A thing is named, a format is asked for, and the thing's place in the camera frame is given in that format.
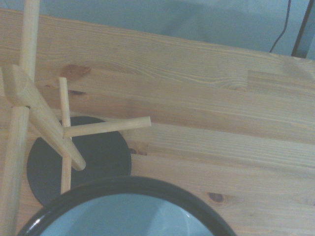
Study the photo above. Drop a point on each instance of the black stand leg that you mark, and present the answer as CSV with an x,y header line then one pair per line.
x,y
302,32

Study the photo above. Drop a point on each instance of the wooden mug tree black base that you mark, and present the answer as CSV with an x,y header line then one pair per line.
x,y
46,118

